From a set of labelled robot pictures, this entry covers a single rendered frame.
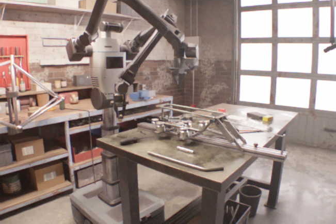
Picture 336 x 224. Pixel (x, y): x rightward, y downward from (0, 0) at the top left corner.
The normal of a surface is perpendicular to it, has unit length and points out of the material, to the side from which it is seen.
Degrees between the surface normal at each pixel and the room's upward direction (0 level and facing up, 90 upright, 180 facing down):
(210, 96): 90
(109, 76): 90
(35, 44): 90
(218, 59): 90
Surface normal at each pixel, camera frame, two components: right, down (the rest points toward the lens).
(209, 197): -0.64, 0.11
